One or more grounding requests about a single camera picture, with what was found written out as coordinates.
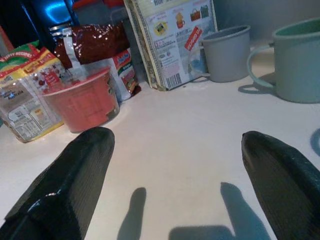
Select green snack package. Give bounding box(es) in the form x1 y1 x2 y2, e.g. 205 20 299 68
0 41 41 66

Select white red noodle packet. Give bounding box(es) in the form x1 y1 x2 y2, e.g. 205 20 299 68
109 48 142 102

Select red plastic tub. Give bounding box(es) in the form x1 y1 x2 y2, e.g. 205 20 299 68
41 66 121 134

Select grey container with red lid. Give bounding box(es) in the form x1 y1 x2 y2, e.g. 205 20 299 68
72 0 128 28

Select pale green mug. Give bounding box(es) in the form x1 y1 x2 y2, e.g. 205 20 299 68
246 17 320 104

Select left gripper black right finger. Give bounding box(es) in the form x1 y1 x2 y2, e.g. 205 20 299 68
240 130 320 240

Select large printed barcode package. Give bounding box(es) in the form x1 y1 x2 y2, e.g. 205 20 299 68
123 0 218 92

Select blue plate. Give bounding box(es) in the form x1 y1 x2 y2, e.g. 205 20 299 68
310 129 320 153

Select grey mug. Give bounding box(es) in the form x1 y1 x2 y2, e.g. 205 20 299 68
187 24 252 83

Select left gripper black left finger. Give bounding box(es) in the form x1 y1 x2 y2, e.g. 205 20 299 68
0 126 116 240

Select yellow red snack package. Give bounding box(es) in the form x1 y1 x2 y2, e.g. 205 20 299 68
0 46 66 144

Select dark red foil packet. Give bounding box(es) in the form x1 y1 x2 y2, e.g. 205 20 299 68
53 22 131 70

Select shiny blue foil bag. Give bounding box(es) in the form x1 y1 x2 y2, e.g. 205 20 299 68
32 0 76 51

